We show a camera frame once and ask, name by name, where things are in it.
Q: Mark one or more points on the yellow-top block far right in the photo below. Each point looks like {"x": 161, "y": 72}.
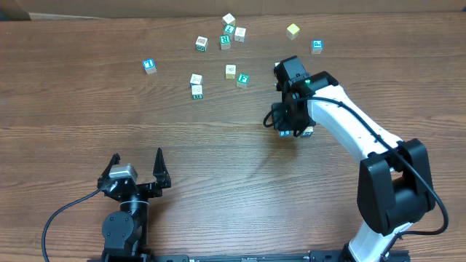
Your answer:
{"x": 292, "y": 31}

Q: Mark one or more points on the plain wooden block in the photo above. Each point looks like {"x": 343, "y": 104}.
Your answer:
{"x": 228, "y": 19}
{"x": 195, "y": 79}

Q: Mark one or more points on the blue-top block far left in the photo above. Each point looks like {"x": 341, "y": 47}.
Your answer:
{"x": 149, "y": 66}

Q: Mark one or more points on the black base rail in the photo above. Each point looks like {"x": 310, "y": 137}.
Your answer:
{"x": 255, "y": 257}

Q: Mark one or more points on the green B letter block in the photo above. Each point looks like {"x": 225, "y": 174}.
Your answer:
{"x": 201, "y": 43}

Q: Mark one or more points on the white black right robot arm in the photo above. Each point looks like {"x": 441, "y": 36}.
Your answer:
{"x": 395, "y": 188}

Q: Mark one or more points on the green R letter block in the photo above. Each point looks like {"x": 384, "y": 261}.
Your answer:
{"x": 196, "y": 91}

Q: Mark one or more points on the rear plain wooden block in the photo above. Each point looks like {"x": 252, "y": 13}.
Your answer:
{"x": 228, "y": 19}

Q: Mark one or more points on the plain top wooden block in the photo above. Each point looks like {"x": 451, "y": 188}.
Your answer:
{"x": 195, "y": 79}

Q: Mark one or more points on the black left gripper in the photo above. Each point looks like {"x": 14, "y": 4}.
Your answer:
{"x": 155, "y": 189}

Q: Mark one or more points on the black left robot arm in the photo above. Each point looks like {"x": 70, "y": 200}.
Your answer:
{"x": 126, "y": 230}

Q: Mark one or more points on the green-top R block rear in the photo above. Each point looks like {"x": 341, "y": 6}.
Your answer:
{"x": 225, "y": 42}

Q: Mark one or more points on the blue D letter block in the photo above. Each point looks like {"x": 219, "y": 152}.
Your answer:
{"x": 276, "y": 69}

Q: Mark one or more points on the green L letter block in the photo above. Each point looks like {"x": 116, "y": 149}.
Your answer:
{"x": 229, "y": 30}

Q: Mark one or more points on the blue-sided wooden block rear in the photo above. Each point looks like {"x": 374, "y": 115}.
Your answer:
{"x": 239, "y": 34}

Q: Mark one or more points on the blue P letter block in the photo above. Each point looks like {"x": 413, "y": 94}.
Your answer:
{"x": 316, "y": 46}

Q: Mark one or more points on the green F letter block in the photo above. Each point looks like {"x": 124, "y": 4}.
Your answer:
{"x": 242, "y": 81}

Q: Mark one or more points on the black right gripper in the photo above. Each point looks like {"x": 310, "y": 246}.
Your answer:
{"x": 282, "y": 124}

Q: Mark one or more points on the yellow-top wooden block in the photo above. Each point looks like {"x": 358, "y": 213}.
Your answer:
{"x": 307, "y": 132}

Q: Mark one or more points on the yellow-sided wooden block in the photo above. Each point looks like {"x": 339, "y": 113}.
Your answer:
{"x": 230, "y": 71}

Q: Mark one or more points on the blue T letter block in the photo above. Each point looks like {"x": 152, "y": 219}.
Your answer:
{"x": 285, "y": 133}

